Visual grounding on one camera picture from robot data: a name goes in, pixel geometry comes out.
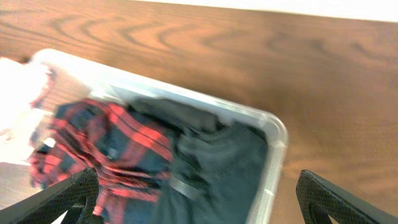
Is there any red navy plaid shirt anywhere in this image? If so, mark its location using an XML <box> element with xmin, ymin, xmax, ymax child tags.
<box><xmin>30</xmin><ymin>99</ymin><xmax>173</xmax><ymax>223</ymax></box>

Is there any clear plastic storage bin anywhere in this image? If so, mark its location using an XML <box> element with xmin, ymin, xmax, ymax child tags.
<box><xmin>0</xmin><ymin>48</ymin><xmax>289</xmax><ymax>224</ymax></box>

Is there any large black garment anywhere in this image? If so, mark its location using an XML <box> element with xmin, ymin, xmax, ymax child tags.
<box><xmin>129</xmin><ymin>98</ymin><xmax>224</xmax><ymax>134</ymax></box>

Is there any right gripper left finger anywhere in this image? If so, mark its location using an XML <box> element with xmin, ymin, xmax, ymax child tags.
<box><xmin>1</xmin><ymin>169</ymin><xmax>100</xmax><ymax>224</ymax></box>

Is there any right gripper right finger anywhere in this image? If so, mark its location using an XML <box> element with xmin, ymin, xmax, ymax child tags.
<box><xmin>296</xmin><ymin>170</ymin><xmax>397</xmax><ymax>224</ymax></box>

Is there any dark navy garment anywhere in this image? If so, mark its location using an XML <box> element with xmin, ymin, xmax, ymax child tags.
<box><xmin>124</xmin><ymin>122</ymin><xmax>268</xmax><ymax>224</ymax></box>

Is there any pink printed t-shirt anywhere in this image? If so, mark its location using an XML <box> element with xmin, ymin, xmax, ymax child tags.
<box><xmin>1</xmin><ymin>57</ymin><xmax>52</xmax><ymax>165</ymax></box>

